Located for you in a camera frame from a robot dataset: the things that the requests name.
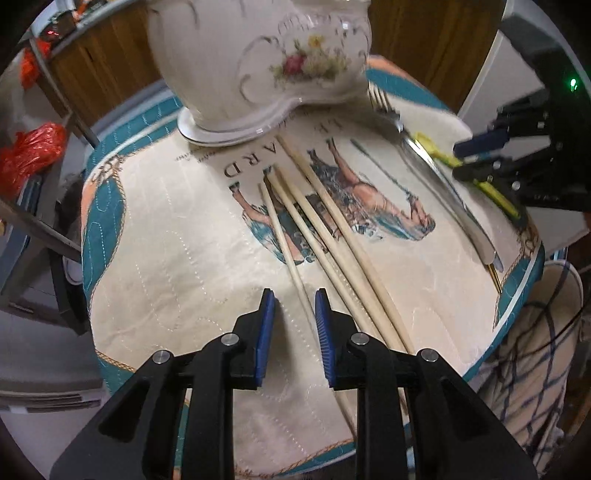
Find silver fork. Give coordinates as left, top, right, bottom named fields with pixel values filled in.
left=367, top=84, right=497, bottom=266

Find curved steel tube frame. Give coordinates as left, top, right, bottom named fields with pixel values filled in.
left=0, top=196, right=84, bottom=261

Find small red plastic bag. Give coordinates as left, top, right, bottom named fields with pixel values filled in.
left=21, top=39, right=51, bottom=88

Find metal shelf rack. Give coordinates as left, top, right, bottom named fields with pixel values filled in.
left=18, top=37, right=100, bottom=148

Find yellow-handled utensil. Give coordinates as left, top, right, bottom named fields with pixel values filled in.
left=413, top=131, right=522, bottom=220

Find printed quilted placemat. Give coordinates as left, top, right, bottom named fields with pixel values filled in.
left=81, top=55, right=546, bottom=480

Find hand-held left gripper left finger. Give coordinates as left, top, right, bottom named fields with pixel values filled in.
left=50, top=288, right=278, bottom=480

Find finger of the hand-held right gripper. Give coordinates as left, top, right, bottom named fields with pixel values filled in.
left=452, top=148, right=555, bottom=206
left=454, top=90, right=552, bottom=160

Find beige plaid trousers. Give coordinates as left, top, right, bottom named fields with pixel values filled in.
left=478, top=261, right=588, bottom=462

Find white floral ceramic utensil holder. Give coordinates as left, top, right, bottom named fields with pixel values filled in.
left=147, top=0, right=372, bottom=146

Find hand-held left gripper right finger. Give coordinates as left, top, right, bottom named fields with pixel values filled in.
left=314, top=288, right=539, bottom=480

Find large red plastic bag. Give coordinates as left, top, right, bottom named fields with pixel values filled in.
left=0, top=122, right=68, bottom=199

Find gold-toned metal fork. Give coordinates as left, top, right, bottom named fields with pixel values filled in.
left=488, top=257, right=505, bottom=292

